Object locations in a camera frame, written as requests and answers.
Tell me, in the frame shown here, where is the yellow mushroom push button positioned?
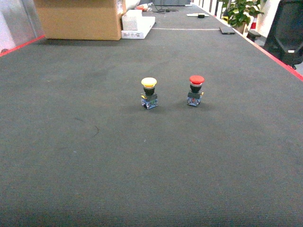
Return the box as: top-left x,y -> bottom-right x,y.
141,77 -> 158,110

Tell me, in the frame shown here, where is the red mushroom push button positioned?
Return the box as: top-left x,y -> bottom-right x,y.
187,75 -> 205,106

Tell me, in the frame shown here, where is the white flat carton box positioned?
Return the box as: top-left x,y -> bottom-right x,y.
121,17 -> 155,39

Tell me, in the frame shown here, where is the small white box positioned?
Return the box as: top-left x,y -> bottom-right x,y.
122,9 -> 143,31

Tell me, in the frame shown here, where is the black flat device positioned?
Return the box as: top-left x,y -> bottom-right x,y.
219,26 -> 235,35

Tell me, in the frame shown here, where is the large cardboard box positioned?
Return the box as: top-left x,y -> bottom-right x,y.
34,0 -> 126,41

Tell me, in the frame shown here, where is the green potted plant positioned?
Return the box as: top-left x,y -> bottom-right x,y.
222,0 -> 264,34

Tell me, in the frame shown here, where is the black office chair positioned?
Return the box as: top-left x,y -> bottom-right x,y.
247,0 -> 303,70

